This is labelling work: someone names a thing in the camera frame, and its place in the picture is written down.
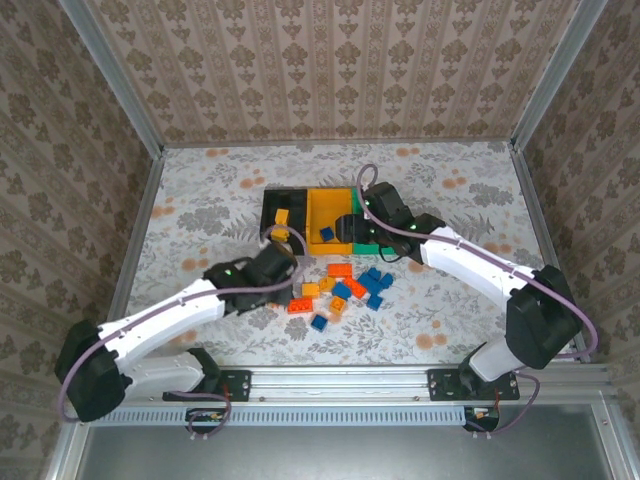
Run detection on green plastic bin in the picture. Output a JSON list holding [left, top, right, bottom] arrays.
[[349, 187, 396, 257]]

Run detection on black plastic bin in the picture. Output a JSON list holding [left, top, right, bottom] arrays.
[[259, 187, 311, 254]]

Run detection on orange plastic bin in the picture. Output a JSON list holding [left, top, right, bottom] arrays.
[[305, 186, 355, 256]]

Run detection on floral patterned table covering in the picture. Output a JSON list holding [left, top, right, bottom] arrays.
[[119, 142, 581, 366]]

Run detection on grey metal panel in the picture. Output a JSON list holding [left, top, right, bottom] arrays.
[[74, 404, 616, 480]]

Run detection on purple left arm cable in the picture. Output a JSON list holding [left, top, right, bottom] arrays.
[[57, 225, 307, 442]]

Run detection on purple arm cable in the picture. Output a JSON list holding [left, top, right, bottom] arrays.
[[57, 225, 307, 442], [355, 163, 600, 437]]

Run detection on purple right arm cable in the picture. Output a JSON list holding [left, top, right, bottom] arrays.
[[355, 163, 600, 437]]

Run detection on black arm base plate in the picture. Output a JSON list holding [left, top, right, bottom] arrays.
[[427, 368, 521, 402], [163, 368, 252, 403]]

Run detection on wide aluminium mounting rail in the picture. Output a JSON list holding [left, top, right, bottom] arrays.
[[119, 364, 619, 404]]

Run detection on aluminium side rail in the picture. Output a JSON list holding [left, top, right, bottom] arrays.
[[107, 149, 166, 321], [509, 144, 592, 364]]

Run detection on white slotted cable duct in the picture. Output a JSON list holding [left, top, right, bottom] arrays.
[[92, 405, 501, 427]]

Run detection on aluminium frame post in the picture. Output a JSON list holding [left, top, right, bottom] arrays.
[[58, 0, 166, 157], [509, 0, 609, 151]]

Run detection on aluminium lower frame bar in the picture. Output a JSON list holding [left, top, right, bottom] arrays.
[[592, 402, 632, 480], [47, 414, 96, 480]]

